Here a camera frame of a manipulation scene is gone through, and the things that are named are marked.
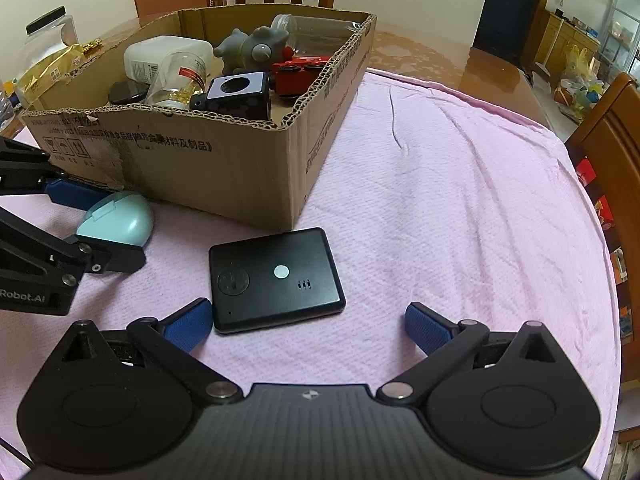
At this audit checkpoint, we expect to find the bottle of yellow capsules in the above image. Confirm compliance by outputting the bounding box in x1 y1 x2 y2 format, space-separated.
145 51 207 110

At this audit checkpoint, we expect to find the pink cloth mat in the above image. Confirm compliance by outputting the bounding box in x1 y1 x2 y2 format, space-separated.
1 73 621 479

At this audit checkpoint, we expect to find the clear plastic jar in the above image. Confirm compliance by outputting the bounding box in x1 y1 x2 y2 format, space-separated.
271 14 360 56

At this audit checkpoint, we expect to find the gold tissue pack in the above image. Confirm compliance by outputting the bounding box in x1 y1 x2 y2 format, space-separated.
14 38 103 108

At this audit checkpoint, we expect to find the red toy train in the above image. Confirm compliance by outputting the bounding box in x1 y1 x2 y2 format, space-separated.
270 46 330 100

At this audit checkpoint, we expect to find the black device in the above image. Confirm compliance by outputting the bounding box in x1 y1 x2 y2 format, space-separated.
208 228 346 335

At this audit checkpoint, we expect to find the white plastic box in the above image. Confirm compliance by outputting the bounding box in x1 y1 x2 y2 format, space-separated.
124 36 214 84

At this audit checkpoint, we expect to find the teal round case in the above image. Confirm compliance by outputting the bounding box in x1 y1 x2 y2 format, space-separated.
76 191 154 247

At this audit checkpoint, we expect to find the wooden chair right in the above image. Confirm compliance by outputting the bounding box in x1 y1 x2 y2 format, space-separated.
564 71 640 271

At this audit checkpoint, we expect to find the grey cat figurine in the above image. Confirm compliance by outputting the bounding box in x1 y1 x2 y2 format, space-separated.
214 26 293 75

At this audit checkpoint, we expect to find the wooden cabinet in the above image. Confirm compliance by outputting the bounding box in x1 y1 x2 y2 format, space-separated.
532 11 600 86

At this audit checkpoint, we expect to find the black lid clear jar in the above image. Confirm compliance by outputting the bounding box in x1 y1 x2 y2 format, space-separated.
20 6 78 72

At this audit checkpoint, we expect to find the brown cardboard box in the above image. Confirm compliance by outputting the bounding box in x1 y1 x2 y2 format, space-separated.
23 3 376 231

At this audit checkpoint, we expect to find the black toy train car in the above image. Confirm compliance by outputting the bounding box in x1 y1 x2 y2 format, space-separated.
190 72 271 120

